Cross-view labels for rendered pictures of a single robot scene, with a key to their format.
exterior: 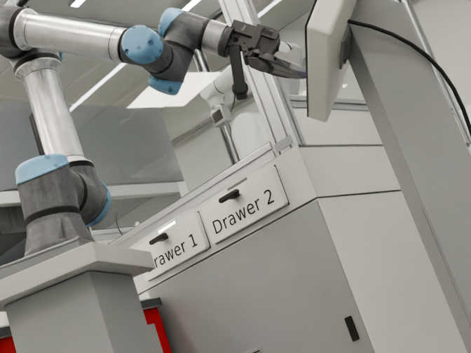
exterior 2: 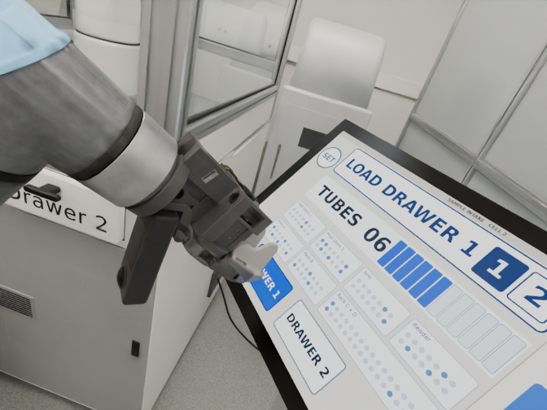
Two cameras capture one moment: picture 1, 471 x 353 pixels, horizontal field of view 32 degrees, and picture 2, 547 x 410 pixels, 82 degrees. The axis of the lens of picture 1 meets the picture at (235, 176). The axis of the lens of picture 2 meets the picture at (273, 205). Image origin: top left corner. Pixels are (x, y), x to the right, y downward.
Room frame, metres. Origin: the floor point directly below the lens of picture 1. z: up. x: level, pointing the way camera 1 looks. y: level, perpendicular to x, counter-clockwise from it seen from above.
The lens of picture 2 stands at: (1.47, -0.03, 1.29)
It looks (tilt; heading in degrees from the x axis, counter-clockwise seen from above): 28 degrees down; 324
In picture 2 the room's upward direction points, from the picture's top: 17 degrees clockwise
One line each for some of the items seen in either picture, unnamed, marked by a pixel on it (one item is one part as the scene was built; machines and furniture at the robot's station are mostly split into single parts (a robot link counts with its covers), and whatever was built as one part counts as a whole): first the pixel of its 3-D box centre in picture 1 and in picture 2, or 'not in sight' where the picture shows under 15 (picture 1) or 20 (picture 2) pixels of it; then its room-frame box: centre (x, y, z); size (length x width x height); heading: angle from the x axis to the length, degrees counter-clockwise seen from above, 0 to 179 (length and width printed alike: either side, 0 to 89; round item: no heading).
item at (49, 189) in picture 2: (231, 195); (47, 190); (2.13, 0.03, 0.91); 0.07 x 0.04 x 0.01; 49
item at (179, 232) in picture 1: (171, 247); not in sight; (2.36, 0.25, 0.87); 0.29 x 0.02 x 0.11; 49
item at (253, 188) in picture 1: (242, 206); (59, 198); (2.15, 0.01, 0.87); 0.29 x 0.02 x 0.11; 49
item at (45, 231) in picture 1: (57, 237); not in sight; (1.67, 0.40, 0.83); 0.15 x 0.15 x 0.10
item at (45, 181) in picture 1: (48, 187); not in sight; (1.68, 0.39, 0.95); 0.13 x 0.12 x 0.14; 167
